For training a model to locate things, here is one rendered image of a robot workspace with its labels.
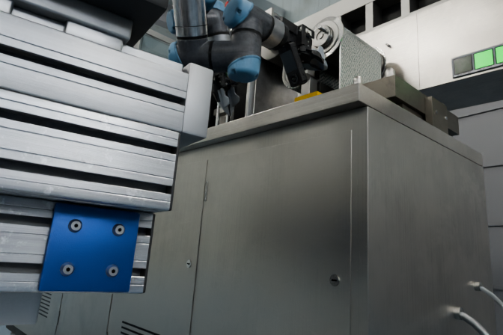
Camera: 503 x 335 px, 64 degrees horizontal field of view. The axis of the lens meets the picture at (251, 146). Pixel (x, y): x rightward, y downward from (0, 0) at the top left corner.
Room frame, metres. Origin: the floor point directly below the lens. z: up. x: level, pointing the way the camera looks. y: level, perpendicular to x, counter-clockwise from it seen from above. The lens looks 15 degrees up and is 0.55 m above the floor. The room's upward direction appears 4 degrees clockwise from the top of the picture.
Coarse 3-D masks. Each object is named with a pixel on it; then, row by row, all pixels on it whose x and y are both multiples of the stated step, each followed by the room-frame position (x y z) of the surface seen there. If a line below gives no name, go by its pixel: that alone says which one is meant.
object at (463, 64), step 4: (468, 56) 1.14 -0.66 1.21; (456, 60) 1.17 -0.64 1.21; (460, 60) 1.16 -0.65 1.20; (464, 60) 1.15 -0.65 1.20; (468, 60) 1.14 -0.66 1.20; (456, 64) 1.17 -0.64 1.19; (460, 64) 1.16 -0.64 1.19; (464, 64) 1.15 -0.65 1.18; (468, 64) 1.14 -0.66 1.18; (456, 68) 1.17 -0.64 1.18; (460, 68) 1.16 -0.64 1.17; (464, 68) 1.15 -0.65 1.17; (468, 68) 1.14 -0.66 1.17; (456, 72) 1.17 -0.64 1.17; (460, 72) 1.16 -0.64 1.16
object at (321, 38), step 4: (328, 28) 1.13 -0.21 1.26; (316, 32) 1.16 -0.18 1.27; (320, 32) 1.15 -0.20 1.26; (324, 32) 1.14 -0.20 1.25; (328, 32) 1.13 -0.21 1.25; (332, 32) 1.13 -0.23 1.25; (316, 36) 1.16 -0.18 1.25; (320, 36) 1.15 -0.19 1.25; (324, 36) 1.14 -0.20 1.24; (328, 36) 1.13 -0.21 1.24; (332, 36) 1.13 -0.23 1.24; (312, 40) 1.17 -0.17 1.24; (316, 40) 1.16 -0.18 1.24; (320, 40) 1.15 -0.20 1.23; (324, 40) 1.14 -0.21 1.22; (328, 40) 1.13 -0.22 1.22; (312, 44) 1.18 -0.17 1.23; (316, 44) 1.16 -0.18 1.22; (320, 44) 1.15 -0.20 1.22; (324, 44) 1.14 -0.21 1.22; (328, 44) 1.15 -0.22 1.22
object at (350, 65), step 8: (344, 48) 1.13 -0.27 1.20; (344, 56) 1.13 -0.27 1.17; (352, 56) 1.16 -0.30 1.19; (344, 64) 1.13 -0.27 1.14; (352, 64) 1.16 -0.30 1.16; (360, 64) 1.19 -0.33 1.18; (368, 64) 1.22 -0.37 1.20; (344, 72) 1.13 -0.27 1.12; (352, 72) 1.16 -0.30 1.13; (360, 72) 1.19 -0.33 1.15; (368, 72) 1.22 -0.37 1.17; (376, 72) 1.25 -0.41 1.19; (344, 80) 1.13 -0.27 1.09; (352, 80) 1.16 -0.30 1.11; (368, 80) 1.22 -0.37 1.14
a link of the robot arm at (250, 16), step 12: (240, 0) 0.81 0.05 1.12; (228, 12) 0.84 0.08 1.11; (240, 12) 0.82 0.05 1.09; (252, 12) 0.83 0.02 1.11; (264, 12) 0.86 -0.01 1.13; (228, 24) 0.84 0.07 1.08; (240, 24) 0.84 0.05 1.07; (252, 24) 0.84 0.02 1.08; (264, 24) 0.86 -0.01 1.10; (264, 36) 0.89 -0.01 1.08
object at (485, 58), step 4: (480, 52) 1.11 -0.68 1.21; (484, 52) 1.10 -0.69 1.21; (488, 52) 1.10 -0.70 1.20; (492, 52) 1.09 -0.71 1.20; (476, 56) 1.12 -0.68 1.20; (480, 56) 1.11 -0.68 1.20; (484, 56) 1.10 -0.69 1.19; (488, 56) 1.10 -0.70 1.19; (492, 56) 1.09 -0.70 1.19; (476, 60) 1.12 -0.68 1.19; (480, 60) 1.11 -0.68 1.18; (484, 60) 1.11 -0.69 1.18; (488, 60) 1.10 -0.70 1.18; (492, 60) 1.09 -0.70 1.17; (476, 64) 1.12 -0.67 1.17; (480, 64) 1.12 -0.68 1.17; (484, 64) 1.11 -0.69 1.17; (488, 64) 1.10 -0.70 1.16; (476, 68) 1.12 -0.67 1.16
